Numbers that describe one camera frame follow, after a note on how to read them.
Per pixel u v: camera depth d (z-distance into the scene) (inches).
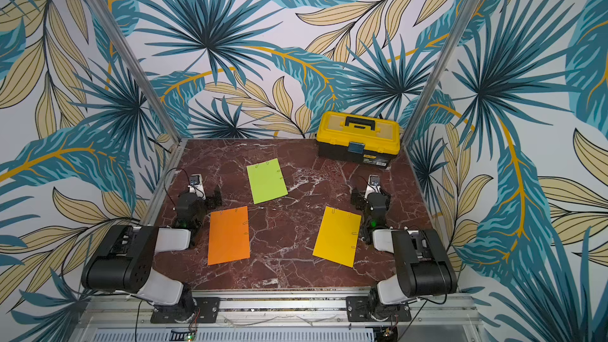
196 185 30.8
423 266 17.9
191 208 27.7
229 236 38.1
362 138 38.9
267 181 40.7
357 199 32.9
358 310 29.0
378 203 28.3
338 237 35.7
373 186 31.0
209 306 29.1
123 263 17.5
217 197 33.8
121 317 29.7
